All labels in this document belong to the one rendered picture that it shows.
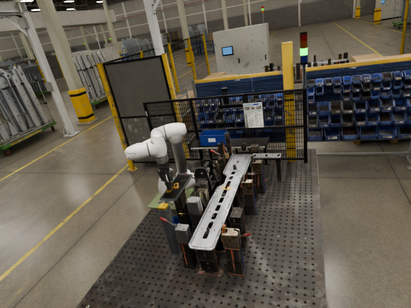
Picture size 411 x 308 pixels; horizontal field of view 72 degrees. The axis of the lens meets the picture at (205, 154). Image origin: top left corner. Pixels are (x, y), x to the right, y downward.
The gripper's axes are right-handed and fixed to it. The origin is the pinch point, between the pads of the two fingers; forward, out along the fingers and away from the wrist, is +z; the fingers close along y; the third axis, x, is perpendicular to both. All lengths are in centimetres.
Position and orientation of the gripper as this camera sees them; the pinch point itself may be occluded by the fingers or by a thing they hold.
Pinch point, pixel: (168, 185)
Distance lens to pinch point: 217.3
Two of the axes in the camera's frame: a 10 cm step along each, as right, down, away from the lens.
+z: 1.6, 9.0, 4.1
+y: 9.5, -0.2, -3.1
